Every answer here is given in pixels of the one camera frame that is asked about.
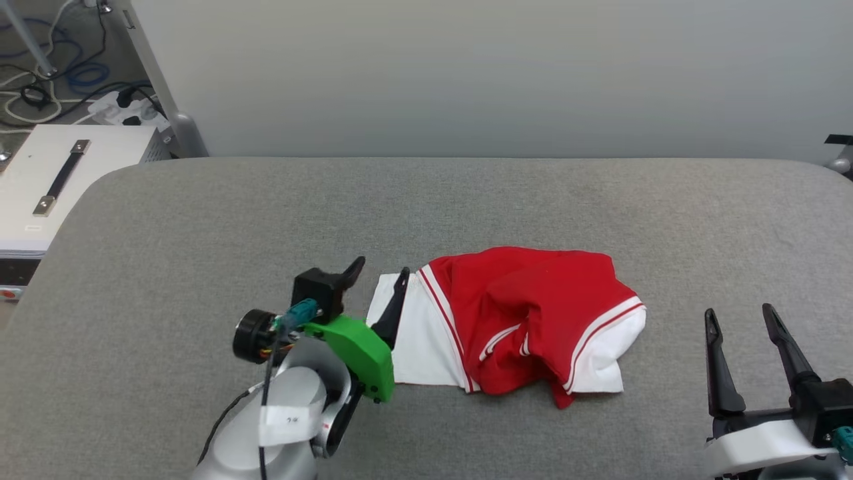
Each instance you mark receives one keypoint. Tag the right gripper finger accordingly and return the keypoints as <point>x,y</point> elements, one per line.
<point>721,380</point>
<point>786,353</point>

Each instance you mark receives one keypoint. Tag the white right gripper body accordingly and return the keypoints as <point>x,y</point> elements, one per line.
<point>753,446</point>

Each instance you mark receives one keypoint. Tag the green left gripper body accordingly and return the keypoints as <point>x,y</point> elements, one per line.
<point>360,353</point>

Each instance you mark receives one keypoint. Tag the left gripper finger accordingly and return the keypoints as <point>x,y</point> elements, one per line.
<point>353,273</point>
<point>394,313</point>

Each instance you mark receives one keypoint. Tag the red and white garment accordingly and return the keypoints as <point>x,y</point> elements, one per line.
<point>533,313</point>

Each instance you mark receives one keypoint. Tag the white paper label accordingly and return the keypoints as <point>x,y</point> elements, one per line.
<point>290,423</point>

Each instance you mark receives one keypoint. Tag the white box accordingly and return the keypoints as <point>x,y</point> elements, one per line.
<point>100,160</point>

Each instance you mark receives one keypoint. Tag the white power strip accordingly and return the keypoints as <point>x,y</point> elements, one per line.
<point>123,110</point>

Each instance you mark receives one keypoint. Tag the grey metal pole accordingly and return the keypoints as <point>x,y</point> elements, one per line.
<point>30,36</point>

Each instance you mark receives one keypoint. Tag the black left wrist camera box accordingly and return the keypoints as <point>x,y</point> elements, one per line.
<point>318,290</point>

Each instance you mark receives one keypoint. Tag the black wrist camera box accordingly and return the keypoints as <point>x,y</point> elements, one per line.
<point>826,403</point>
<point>318,290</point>

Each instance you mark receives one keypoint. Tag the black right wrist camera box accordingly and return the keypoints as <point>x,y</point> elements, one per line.
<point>826,403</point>

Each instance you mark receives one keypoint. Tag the grey frame with black tape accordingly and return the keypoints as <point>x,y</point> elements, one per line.
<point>841,163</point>

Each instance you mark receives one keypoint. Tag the grey wall panel post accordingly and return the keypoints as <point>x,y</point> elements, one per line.
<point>160,86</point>

